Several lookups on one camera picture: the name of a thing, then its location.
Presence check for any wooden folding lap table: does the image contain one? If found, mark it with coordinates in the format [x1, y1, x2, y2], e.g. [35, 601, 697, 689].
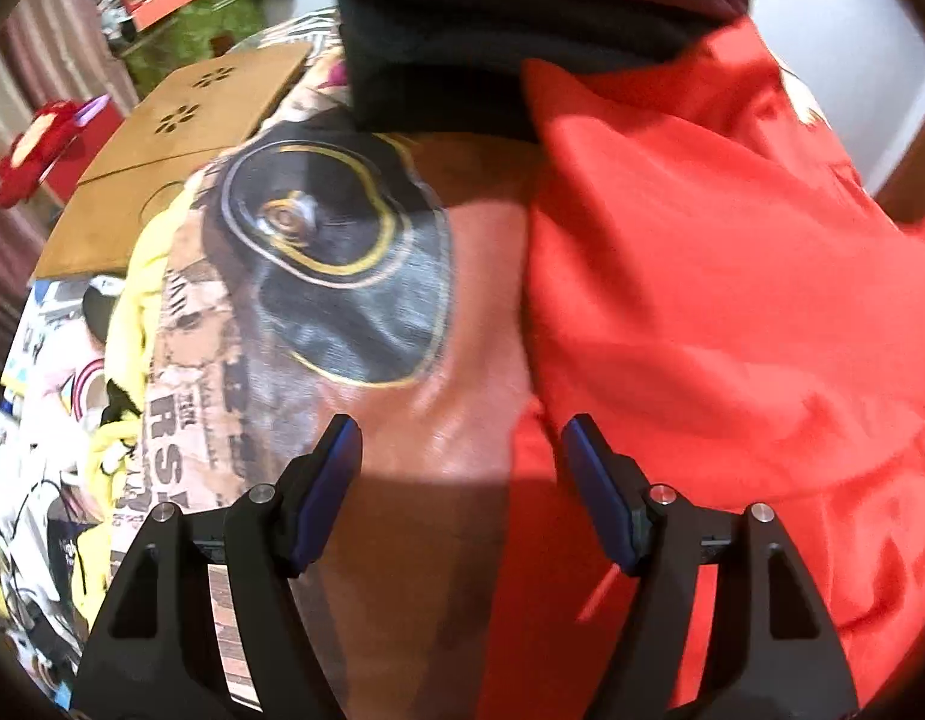
[31, 41, 313, 282]

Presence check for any green patterned cloth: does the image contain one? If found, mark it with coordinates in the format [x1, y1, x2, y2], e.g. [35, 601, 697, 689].
[121, 0, 268, 95]

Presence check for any striped curtain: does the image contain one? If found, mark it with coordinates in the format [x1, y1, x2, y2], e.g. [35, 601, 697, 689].
[0, 0, 140, 331]

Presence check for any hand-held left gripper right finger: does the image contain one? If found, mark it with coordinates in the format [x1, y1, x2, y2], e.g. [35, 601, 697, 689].
[561, 414, 861, 720]

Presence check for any yellow cloth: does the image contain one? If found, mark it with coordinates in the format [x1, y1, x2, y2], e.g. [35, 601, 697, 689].
[72, 187, 200, 616]

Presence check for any dark grey folded cloth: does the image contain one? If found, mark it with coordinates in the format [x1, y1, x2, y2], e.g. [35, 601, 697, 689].
[336, 0, 734, 142]

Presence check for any pile of printed papers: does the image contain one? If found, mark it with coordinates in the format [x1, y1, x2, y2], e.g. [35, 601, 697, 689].
[0, 277, 133, 698]

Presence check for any red garment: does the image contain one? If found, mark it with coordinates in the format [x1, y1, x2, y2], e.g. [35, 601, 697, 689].
[477, 15, 925, 720]

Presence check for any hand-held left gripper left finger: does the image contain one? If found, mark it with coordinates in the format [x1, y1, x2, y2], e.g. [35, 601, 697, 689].
[70, 414, 363, 720]

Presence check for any printed blanket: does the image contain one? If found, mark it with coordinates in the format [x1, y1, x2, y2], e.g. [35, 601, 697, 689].
[106, 7, 553, 720]

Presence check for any red box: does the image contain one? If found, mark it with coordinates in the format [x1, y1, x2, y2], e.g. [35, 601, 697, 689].
[42, 97, 125, 203]

